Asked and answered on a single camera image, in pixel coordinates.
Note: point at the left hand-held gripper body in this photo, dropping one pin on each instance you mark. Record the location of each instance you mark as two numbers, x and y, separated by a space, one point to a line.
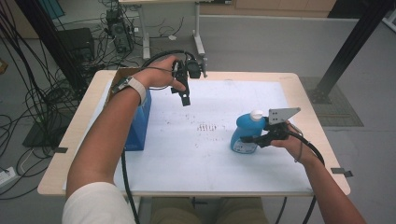
180 76

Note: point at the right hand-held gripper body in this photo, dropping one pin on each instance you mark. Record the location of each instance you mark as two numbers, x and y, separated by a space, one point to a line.
277 132

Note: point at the blue bottle with white cap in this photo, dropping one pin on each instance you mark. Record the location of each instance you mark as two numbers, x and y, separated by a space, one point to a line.
246 127

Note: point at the blue cardboard box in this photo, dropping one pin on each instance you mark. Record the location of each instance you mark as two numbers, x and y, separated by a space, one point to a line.
140 130

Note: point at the person's left hand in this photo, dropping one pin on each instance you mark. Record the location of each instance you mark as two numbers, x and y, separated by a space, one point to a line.
155 77

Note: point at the person's right hand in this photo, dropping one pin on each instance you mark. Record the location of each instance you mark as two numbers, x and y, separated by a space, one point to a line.
299 149

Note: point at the white paper scrap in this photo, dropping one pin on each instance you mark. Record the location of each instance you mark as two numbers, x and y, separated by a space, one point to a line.
172 37

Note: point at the wristwatch with white band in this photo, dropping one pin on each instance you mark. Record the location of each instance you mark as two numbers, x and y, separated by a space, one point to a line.
137 88

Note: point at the white table mat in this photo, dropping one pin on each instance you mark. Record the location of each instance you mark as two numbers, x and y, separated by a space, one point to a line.
202 168

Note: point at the black computer tower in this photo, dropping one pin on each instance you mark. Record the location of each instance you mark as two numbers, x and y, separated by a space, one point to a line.
120 31

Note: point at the black tape strip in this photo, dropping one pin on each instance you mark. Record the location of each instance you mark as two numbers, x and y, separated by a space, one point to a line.
60 150
342 172

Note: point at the khaki trousers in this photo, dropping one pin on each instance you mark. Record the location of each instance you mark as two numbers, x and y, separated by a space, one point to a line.
174 211

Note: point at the black equipment case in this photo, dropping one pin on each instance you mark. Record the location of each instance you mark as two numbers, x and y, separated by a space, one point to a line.
76 40

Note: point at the wooden cabinet base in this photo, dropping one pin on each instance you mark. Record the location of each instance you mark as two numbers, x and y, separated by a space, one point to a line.
280 6

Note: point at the white shirt sleeve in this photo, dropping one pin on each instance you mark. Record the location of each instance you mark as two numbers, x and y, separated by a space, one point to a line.
96 205

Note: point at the teal panel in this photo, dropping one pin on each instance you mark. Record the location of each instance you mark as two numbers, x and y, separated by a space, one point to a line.
56 7

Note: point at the white power strip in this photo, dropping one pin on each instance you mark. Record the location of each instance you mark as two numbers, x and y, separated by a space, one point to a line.
7 177

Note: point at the white desk frame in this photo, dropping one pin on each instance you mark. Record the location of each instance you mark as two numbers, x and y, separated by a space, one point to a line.
197 25

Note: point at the black frame post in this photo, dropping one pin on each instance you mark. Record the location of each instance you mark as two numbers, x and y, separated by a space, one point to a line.
46 34
351 46

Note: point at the black floor base plate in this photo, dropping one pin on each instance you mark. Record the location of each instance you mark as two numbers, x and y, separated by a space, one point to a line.
37 137

